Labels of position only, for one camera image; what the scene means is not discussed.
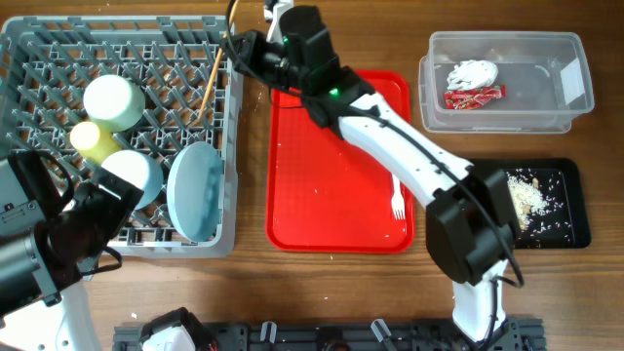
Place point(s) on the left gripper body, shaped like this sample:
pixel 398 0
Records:
pixel 99 216

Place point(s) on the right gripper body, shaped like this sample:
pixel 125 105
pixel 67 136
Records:
pixel 271 60

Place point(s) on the wooden chopstick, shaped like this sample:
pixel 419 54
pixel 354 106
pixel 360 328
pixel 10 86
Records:
pixel 232 8

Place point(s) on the small blue bowl with crumbs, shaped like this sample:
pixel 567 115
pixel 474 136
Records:
pixel 139 170

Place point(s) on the yellow plastic cup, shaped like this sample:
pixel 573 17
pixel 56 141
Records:
pixel 93 142

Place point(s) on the large light blue plate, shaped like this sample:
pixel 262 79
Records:
pixel 193 190

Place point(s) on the white napkin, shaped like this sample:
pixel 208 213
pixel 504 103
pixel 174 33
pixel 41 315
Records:
pixel 472 74

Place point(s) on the white plastic fork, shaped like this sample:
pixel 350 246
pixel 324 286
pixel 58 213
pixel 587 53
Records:
pixel 397 200

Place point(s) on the red snack wrapper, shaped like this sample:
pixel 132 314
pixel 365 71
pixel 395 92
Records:
pixel 473 99

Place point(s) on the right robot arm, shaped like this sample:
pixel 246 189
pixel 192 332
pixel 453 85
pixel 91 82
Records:
pixel 471 223

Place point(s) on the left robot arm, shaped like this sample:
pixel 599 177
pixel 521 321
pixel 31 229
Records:
pixel 41 309

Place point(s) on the grey dishwasher rack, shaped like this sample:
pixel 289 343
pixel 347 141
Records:
pixel 47 64

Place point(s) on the spilled rice food waste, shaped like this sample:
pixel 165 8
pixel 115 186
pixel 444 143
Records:
pixel 540 201

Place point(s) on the red plastic tray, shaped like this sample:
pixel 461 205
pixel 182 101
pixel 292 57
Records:
pixel 325 195

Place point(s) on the clear plastic bin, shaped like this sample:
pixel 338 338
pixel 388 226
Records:
pixel 545 73

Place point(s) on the black plastic tray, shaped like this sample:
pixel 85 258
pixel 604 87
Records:
pixel 579 235

